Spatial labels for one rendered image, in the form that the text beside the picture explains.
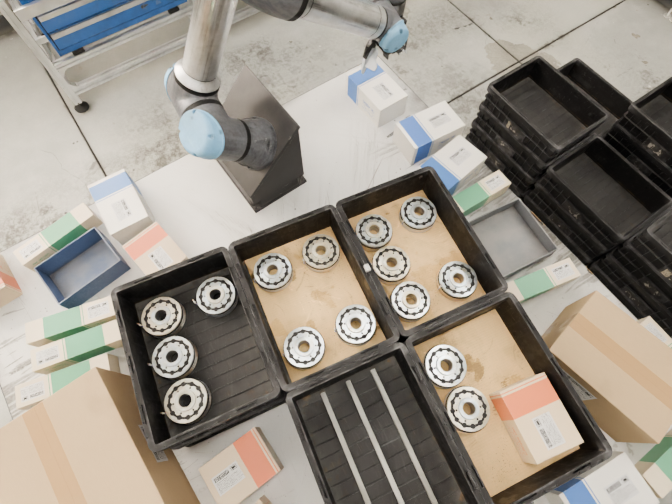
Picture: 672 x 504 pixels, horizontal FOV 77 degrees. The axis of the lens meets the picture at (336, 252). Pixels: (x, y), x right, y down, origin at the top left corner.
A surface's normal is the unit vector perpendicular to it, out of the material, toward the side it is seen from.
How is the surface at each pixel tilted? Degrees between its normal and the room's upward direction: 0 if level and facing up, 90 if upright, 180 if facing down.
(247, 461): 0
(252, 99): 44
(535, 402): 0
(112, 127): 0
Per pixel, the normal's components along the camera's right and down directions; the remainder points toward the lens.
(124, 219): 0.00, -0.39
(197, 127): -0.49, 0.21
